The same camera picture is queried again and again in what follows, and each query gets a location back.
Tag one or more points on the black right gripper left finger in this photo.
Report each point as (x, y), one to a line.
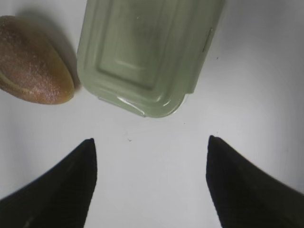
(60, 198)

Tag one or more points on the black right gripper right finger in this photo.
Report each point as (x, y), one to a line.
(244, 196)

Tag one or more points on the brown bread roll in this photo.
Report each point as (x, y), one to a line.
(30, 67)

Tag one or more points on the green lidded glass container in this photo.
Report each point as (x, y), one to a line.
(145, 56)

